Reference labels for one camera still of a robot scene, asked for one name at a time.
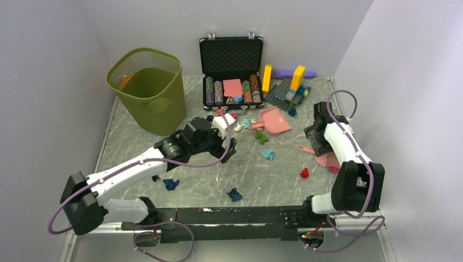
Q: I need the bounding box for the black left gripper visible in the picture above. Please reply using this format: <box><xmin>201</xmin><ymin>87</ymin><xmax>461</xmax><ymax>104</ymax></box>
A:
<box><xmin>190</xmin><ymin>116</ymin><xmax>236</xmax><ymax>163</ymax></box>

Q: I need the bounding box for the pink hand brush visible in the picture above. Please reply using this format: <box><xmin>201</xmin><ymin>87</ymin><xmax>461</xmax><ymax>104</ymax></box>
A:
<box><xmin>297</xmin><ymin>145</ymin><xmax>340</xmax><ymax>174</ymax></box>

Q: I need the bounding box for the pink plastic dustpan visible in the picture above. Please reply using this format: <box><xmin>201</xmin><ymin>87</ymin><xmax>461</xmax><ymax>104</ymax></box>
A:
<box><xmin>248</xmin><ymin>106</ymin><xmax>293</xmax><ymax>135</ymax></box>

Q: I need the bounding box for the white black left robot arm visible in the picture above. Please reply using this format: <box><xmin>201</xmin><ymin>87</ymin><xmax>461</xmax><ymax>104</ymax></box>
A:
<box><xmin>58</xmin><ymin>114</ymin><xmax>236</xmax><ymax>235</ymax></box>

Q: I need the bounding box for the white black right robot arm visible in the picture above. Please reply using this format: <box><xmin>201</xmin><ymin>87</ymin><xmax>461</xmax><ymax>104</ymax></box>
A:
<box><xmin>301</xmin><ymin>102</ymin><xmax>385</xmax><ymax>227</ymax></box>

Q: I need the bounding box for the blue scrap near blocks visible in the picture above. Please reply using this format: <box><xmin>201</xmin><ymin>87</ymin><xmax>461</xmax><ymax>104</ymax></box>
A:
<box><xmin>287</xmin><ymin>107</ymin><xmax>297</xmax><ymax>117</ymax></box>

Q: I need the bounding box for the red paper scrap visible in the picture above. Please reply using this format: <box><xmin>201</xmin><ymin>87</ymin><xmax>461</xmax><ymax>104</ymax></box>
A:
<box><xmin>300</xmin><ymin>168</ymin><xmax>310</xmax><ymax>179</ymax></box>

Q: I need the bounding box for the white paper scrap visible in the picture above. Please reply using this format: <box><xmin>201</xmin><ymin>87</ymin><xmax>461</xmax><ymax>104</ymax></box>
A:
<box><xmin>234</xmin><ymin>123</ymin><xmax>244</xmax><ymax>132</ymax></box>

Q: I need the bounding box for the teal paper scrap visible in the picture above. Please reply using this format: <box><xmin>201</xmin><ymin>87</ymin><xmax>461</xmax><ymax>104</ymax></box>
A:
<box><xmin>261</xmin><ymin>150</ymin><xmax>275</xmax><ymax>160</ymax></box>

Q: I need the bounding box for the grey building block baseplate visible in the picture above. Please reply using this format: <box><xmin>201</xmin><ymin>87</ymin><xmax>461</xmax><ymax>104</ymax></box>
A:
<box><xmin>264</xmin><ymin>78</ymin><xmax>311</xmax><ymax>111</ymax></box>

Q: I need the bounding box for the light blue paper scrap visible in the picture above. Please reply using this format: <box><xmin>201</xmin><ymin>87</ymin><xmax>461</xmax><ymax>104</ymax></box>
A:
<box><xmin>242</xmin><ymin>118</ymin><xmax>252</xmax><ymax>129</ymax></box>

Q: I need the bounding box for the green paper scrap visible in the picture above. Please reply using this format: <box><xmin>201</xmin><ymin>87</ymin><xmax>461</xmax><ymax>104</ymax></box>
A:
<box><xmin>254</xmin><ymin>131</ymin><xmax>269</xmax><ymax>145</ymax></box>

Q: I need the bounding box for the dark blue scrap left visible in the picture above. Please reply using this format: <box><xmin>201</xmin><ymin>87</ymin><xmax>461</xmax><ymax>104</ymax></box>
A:
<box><xmin>162</xmin><ymin>178</ymin><xmax>180</xmax><ymax>191</ymax></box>

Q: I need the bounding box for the dark blue scrap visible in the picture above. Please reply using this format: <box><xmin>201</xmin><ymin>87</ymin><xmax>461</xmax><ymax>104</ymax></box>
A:
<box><xmin>227</xmin><ymin>188</ymin><xmax>243</xmax><ymax>202</ymax></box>
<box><xmin>162</xmin><ymin>178</ymin><xmax>180</xmax><ymax>191</ymax></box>

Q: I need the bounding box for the yellow tall block right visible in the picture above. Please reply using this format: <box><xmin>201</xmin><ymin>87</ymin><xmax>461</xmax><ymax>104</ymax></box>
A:
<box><xmin>290</xmin><ymin>65</ymin><xmax>306</xmax><ymax>93</ymax></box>

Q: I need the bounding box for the yellow tall block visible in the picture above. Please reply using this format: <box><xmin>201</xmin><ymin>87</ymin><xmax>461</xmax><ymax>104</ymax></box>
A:
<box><xmin>262</xmin><ymin>64</ymin><xmax>272</xmax><ymax>94</ymax></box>
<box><xmin>290</xmin><ymin>65</ymin><xmax>306</xmax><ymax>93</ymax></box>

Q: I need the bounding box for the pink card stack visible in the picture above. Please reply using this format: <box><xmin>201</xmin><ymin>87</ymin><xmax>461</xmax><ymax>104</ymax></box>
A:
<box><xmin>222</xmin><ymin>79</ymin><xmax>243</xmax><ymax>97</ymax></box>

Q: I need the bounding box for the purple cylinder toy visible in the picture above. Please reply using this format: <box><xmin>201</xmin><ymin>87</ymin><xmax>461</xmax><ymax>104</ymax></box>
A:
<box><xmin>273</xmin><ymin>69</ymin><xmax>317</xmax><ymax>79</ymax></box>

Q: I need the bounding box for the dark blue scrap centre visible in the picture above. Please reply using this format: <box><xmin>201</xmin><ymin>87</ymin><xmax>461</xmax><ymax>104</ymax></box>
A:
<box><xmin>227</xmin><ymin>188</ymin><xmax>243</xmax><ymax>202</ymax></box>

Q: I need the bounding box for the olive green mesh wastebasket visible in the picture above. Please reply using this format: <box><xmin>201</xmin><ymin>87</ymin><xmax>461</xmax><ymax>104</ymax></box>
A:
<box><xmin>106</xmin><ymin>47</ymin><xmax>186</xmax><ymax>136</ymax></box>

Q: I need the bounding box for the yellow tall block left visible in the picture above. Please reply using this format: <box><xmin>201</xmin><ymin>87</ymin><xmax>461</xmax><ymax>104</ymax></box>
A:
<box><xmin>262</xmin><ymin>64</ymin><xmax>272</xmax><ymax>94</ymax></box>

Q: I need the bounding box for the black poker chip case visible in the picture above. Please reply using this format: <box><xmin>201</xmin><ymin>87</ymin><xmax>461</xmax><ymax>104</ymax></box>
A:
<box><xmin>199</xmin><ymin>31</ymin><xmax>265</xmax><ymax>111</ymax></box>

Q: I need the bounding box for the orange scrap in basket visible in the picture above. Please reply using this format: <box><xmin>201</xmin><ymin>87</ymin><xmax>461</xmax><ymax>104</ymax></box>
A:
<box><xmin>120</xmin><ymin>75</ymin><xmax>133</xmax><ymax>90</ymax></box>

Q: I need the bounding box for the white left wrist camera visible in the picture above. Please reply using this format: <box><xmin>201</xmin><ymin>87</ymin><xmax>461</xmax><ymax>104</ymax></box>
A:
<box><xmin>212</xmin><ymin>114</ymin><xmax>236</xmax><ymax>139</ymax></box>

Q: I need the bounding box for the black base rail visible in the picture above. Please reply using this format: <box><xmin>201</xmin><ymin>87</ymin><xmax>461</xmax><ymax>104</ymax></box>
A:
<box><xmin>121</xmin><ymin>205</ymin><xmax>337</xmax><ymax>243</ymax></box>

